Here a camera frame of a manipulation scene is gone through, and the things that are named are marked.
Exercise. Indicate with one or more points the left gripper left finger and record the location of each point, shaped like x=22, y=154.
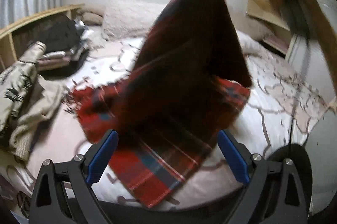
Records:
x=49, y=203

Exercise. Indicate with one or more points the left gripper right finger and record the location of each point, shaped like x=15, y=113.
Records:
x=272, y=190

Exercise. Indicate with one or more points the red plaid scarf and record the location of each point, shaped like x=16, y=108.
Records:
x=190, y=80

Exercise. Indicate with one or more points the stack of folded clothes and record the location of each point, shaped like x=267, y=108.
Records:
x=66, y=48

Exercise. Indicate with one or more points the small white fluffy pillow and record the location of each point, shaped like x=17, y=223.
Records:
x=249, y=46

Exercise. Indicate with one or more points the pink white bear bedsheet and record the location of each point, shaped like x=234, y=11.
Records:
x=269, y=121

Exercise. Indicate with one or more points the beige garment on bed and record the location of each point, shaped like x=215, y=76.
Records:
x=43, y=102

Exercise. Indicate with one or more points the large beige textured pillow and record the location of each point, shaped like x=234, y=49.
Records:
x=129, y=19

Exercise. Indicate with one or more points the beige printed storage bag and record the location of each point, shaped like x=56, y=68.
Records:
x=17, y=80

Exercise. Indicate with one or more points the beige quilted blanket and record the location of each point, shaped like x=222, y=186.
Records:
x=92, y=15

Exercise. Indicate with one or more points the wooden bedside shelf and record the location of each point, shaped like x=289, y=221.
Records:
x=8, y=52

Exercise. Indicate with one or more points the cream wall shelf unit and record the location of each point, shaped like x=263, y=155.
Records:
x=280, y=39

